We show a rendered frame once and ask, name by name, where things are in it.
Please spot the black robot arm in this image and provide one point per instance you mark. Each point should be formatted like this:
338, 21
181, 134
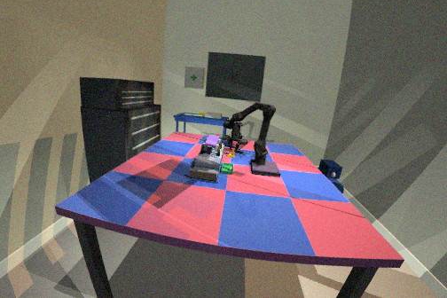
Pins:
235, 122

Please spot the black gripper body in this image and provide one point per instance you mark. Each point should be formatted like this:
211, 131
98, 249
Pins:
235, 137

